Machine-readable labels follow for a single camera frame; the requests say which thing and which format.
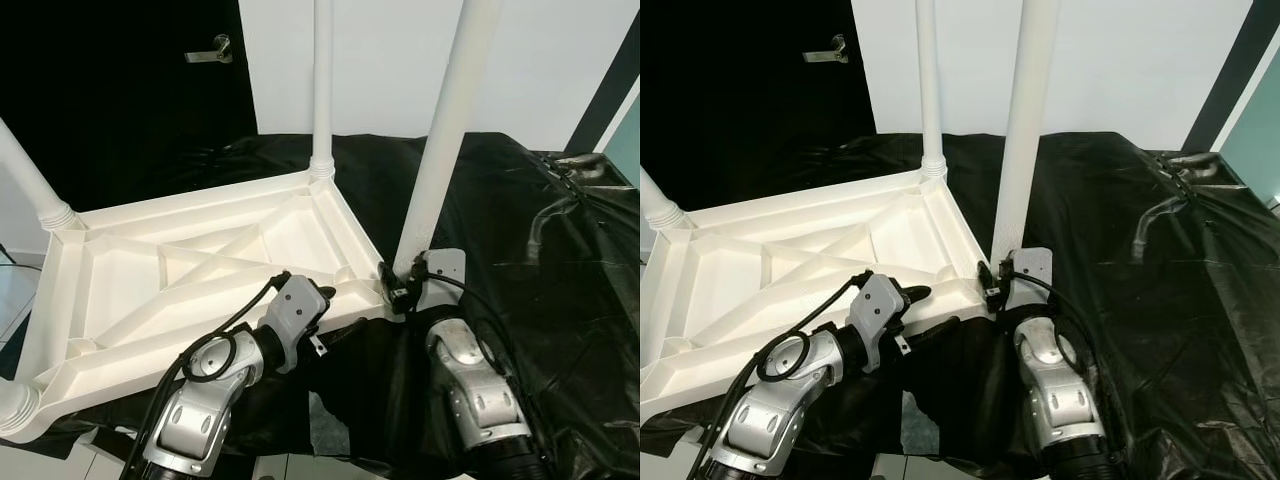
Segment metal door handle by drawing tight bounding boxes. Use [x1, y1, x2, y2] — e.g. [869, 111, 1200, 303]
[185, 35, 233, 65]
[803, 35, 851, 65]

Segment black plastic cover sheet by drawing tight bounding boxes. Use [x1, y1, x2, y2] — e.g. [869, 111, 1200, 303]
[0, 132, 640, 480]
[640, 132, 1280, 480]

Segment pale tape patch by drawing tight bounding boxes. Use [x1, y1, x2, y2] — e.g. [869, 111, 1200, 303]
[308, 392, 351, 456]

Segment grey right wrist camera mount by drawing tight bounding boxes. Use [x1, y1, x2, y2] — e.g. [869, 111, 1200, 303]
[1005, 247, 1054, 311]
[415, 248, 468, 313]

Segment teal glass panel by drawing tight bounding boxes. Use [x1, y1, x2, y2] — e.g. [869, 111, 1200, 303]
[605, 95, 640, 186]
[1220, 70, 1280, 211]

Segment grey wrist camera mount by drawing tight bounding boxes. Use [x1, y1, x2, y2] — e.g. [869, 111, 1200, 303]
[415, 248, 468, 313]
[1005, 247, 1054, 311]
[848, 272, 913, 373]
[262, 275, 331, 373]

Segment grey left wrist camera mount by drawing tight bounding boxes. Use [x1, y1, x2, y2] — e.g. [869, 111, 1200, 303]
[262, 275, 331, 373]
[848, 272, 913, 373]

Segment black window frame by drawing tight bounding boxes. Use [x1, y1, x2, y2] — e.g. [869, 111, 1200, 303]
[570, 10, 640, 153]
[1185, 0, 1280, 151]

